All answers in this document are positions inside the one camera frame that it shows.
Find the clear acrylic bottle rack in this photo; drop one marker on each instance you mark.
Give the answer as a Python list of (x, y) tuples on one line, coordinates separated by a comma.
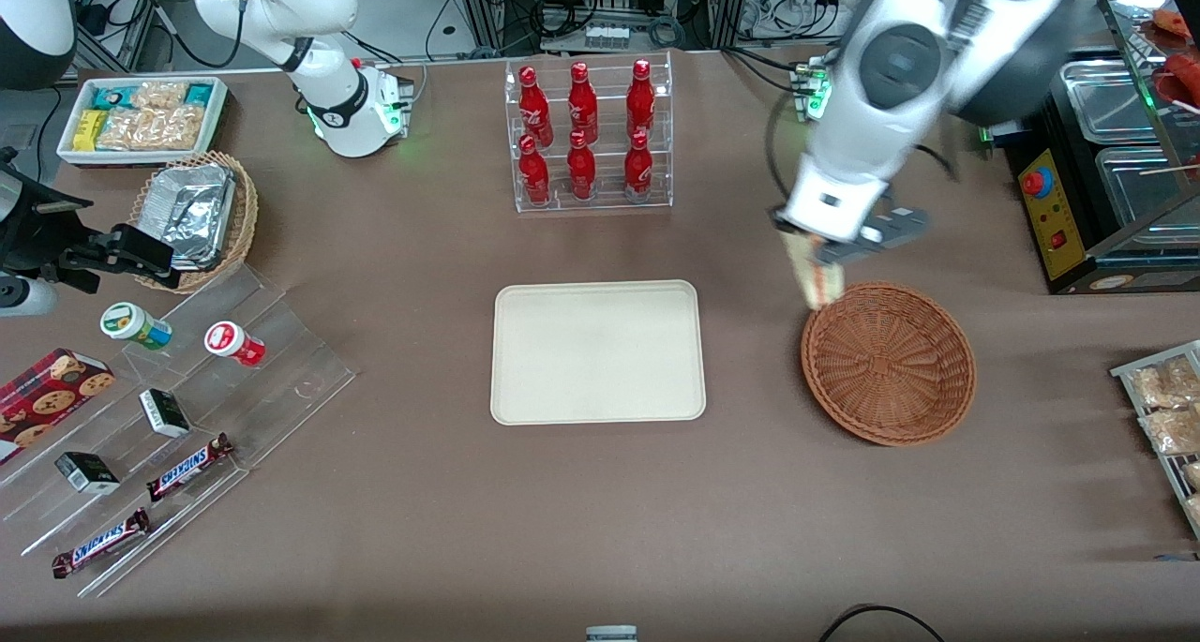
[(606, 89)]

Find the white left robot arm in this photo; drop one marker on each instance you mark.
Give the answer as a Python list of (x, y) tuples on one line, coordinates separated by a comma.
[(900, 61)]

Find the red plaid cookie box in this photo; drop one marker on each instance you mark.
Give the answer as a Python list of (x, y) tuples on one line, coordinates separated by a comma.
[(47, 398)]

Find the red sausage food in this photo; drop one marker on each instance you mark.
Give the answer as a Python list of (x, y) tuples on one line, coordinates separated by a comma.
[(1183, 75)]

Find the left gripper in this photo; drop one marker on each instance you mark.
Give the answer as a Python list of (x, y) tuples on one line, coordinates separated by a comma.
[(781, 224)]

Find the triangular sandwich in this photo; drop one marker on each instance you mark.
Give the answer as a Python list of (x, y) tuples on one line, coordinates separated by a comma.
[(814, 276)]

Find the red soda bottle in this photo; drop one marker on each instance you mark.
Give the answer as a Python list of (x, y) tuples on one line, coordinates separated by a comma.
[(583, 106), (534, 175), (638, 170), (581, 171), (535, 108), (641, 100)]

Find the small black box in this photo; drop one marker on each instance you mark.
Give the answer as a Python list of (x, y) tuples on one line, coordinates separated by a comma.
[(87, 472), (164, 412)]

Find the brown round wicker basket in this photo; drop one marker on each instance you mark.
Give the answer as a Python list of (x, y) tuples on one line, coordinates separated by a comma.
[(891, 365)]

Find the teal snack packet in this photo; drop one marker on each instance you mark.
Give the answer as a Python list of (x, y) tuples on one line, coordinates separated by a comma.
[(199, 94), (114, 97)]

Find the cream rectangular tray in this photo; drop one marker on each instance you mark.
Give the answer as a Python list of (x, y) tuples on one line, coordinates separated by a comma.
[(598, 352)]

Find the clear acrylic stepped display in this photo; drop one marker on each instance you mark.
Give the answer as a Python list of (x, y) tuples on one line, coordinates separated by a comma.
[(281, 361)]

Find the tray of wrapped snacks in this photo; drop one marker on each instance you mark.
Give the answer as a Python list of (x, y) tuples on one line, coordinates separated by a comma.
[(1125, 372)]

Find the clear bag of snacks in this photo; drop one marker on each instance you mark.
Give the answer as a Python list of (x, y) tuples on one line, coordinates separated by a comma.
[(1172, 431), (1192, 476), (1162, 381), (1194, 508)]

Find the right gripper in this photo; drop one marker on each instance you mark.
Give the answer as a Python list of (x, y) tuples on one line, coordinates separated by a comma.
[(45, 245)]

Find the red lid cup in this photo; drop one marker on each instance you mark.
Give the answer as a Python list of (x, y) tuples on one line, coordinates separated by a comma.
[(232, 342)]

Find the black heated display machine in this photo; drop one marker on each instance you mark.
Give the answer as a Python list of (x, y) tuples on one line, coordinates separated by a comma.
[(1069, 239)]

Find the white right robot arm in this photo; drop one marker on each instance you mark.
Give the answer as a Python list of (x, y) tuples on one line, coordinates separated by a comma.
[(328, 89)]

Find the white power strip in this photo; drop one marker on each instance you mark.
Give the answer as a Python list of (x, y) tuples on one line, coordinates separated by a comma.
[(607, 35)]

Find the large clear cracker bag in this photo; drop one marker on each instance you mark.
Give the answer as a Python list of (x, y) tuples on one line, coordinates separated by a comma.
[(155, 128)]

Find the red round push button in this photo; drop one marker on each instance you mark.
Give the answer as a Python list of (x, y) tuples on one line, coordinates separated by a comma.
[(1035, 183)]

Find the small clear cracker bag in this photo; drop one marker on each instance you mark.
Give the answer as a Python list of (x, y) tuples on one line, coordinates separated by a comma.
[(159, 95)]

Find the tan wicker basket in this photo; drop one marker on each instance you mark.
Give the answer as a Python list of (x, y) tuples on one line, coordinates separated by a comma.
[(244, 220)]

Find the Snickers chocolate bar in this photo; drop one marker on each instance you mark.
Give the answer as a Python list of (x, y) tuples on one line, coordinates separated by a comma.
[(187, 468), (101, 543)]

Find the steel food pan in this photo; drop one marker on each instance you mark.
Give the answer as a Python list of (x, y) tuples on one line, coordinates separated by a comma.
[(1111, 103), (1139, 187)]

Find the silver foil container stack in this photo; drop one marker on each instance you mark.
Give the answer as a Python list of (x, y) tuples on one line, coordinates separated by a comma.
[(190, 213)]

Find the green lid cup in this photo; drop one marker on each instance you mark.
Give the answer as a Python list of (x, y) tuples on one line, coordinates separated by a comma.
[(131, 323)]

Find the white plastic snack bin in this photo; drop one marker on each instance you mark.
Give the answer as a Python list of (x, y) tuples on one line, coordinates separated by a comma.
[(217, 117)]

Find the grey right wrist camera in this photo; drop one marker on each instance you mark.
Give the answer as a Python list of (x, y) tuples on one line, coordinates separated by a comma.
[(23, 297)]

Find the yellow snack packet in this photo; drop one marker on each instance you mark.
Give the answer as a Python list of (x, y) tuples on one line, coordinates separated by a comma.
[(89, 131)]

